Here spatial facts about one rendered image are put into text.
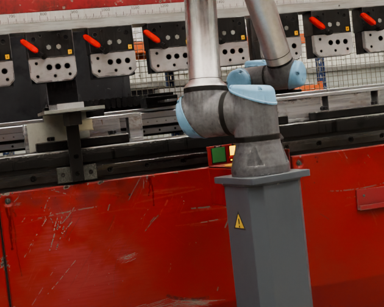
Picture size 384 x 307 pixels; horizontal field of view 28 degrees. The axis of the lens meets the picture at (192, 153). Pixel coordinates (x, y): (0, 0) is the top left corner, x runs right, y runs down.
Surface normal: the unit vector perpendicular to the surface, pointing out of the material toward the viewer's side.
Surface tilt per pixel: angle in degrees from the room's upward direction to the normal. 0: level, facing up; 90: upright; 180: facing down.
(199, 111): 82
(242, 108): 89
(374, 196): 90
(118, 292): 90
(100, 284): 90
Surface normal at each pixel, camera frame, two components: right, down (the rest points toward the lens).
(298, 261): 0.50, -0.01
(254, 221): -0.26, 0.08
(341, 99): 0.27, 0.02
